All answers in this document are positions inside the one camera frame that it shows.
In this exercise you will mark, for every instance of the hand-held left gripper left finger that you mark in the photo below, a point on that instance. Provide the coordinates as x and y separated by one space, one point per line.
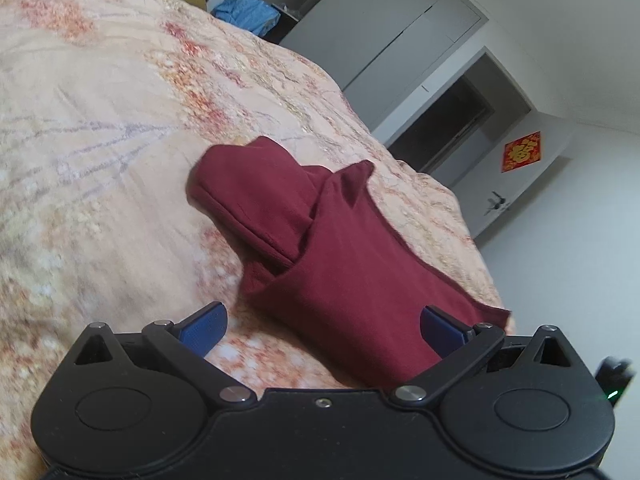
202 330

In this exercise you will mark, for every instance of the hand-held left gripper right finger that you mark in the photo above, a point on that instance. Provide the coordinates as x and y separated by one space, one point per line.
442 332

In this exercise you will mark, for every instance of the dark red long-sleeved sweater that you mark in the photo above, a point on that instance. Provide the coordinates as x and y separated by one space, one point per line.
350 270

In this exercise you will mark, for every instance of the white room door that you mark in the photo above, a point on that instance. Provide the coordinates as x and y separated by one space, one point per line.
545 190

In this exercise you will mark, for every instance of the red diamond door decoration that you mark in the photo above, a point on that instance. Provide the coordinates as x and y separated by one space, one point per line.
521 152

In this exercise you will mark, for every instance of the pink floral blanket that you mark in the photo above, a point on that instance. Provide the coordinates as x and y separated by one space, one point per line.
100 135

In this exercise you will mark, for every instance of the grey built-in wardrobe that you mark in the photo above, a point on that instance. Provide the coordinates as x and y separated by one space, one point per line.
390 25

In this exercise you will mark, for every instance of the blue cloth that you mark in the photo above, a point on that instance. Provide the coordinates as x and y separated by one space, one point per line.
247 12

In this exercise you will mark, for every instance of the white door frame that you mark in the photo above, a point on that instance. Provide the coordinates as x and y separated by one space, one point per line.
500 77

